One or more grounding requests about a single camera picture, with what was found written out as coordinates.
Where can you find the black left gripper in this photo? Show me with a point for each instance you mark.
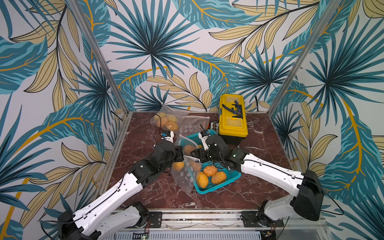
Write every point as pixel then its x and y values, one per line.
pixel 178 150

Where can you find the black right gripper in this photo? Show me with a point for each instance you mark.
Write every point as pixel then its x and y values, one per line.
pixel 205 153

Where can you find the clear dotted bag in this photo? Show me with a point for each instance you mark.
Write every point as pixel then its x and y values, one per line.
pixel 186 177
pixel 193 124

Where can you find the teal plastic basket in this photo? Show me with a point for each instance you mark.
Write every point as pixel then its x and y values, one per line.
pixel 231 175

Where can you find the yellow potato top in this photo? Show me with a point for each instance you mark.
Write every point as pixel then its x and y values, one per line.
pixel 172 126

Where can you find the yellow potato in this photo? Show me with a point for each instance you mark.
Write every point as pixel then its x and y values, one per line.
pixel 172 126
pixel 159 116

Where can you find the clear zipper bag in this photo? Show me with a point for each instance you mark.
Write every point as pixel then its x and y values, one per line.
pixel 180 114

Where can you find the greenish potato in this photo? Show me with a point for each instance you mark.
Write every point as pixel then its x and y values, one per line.
pixel 172 118

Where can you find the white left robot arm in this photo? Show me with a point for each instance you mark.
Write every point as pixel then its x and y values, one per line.
pixel 96 221

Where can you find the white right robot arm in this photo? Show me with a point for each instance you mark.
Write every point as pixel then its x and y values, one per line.
pixel 305 192

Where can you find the potato orange middle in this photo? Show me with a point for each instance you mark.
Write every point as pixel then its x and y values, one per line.
pixel 209 171

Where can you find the yellow black toolbox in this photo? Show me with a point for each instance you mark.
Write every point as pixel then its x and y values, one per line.
pixel 232 130

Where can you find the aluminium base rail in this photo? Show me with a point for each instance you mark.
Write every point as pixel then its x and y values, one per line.
pixel 222 224

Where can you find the aluminium corner post left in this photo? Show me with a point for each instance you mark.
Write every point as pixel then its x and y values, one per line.
pixel 90 37

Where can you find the aluminium corner post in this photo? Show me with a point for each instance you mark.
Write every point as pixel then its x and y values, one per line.
pixel 319 28
pixel 90 37

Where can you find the aluminium corner post right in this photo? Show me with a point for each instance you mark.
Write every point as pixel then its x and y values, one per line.
pixel 319 28

